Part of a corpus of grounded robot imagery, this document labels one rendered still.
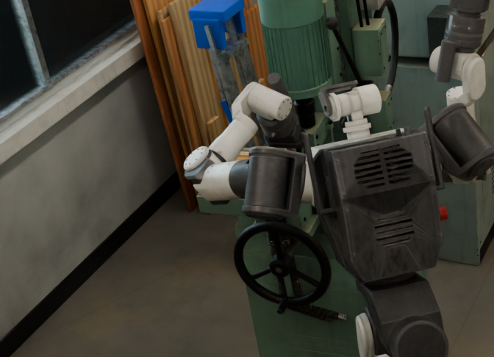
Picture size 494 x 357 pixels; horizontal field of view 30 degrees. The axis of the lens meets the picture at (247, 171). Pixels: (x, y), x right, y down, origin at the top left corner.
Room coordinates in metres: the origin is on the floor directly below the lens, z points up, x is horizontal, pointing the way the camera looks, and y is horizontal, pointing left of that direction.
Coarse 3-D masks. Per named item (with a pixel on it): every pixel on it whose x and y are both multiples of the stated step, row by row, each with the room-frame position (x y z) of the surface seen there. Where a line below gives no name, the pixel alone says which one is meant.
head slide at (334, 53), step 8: (328, 0) 2.48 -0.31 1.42; (328, 8) 2.47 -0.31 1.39; (328, 16) 2.47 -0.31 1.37; (328, 32) 2.46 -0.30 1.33; (328, 40) 2.46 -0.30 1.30; (336, 40) 2.51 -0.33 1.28; (336, 48) 2.50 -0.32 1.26; (336, 56) 2.49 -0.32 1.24; (336, 64) 2.48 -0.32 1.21; (336, 72) 2.48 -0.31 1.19; (336, 80) 2.47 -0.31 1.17; (320, 104) 2.48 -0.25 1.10; (296, 120) 2.52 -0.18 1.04; (328, 120) 2.47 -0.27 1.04; (344, 120) 2.50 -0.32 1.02; (336, 128) 2.46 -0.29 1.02
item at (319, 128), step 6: (318, 114) 2.47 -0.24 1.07; (324, 114) 2.46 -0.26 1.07; (318, 120) 2.43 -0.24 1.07; (324, 120) 2.44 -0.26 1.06; (312, 126) 2.40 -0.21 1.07; (318, 126) 2.39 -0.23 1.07; (324, 126) 2.44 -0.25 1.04; (312, 132) 2.36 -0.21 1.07; (318, 132) 2.39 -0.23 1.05; (324, 132) 2.43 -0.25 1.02; (312, 138) 2.35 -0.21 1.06; (318, 138) 2.38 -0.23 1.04; (324, 138) 2.42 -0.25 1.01; (312, 144) 2.35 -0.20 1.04; (318, 144) 2.37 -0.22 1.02
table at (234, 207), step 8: (200, 200) 2.40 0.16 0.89; (232, 200) 2.35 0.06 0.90; (240, 200) 2.34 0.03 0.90; (200, 208) 2.40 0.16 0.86; (208, 208) 2.39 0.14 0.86; (216, 208) 2.38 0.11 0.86; (224, 208) 2.37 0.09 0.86; (232, 208) 2.36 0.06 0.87; (240, 208) 2.34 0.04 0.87; (312, 208) 2.24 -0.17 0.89; (312, 216) 2.23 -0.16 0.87; (312, 224) 2.19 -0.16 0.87; (264, 232) 2.21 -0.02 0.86; (312, 232) 2.17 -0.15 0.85
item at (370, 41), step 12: (372, 24) 2.53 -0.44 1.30; (384, 24) 2.54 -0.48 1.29; (360, 36) 2.50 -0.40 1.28; (372, 36) 2.49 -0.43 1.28; (384, 36) 2.53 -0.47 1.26; (360, 48) 2.50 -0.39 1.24; (372, 48) 2.49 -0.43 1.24; (384, 48) 2.52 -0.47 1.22; (360, 60) 2.50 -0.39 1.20; (372, 60) 2.49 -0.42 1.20; (384, 60) 2.51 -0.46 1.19; (360, 72) 2.51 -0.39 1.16; (372, 72) 2.49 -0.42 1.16
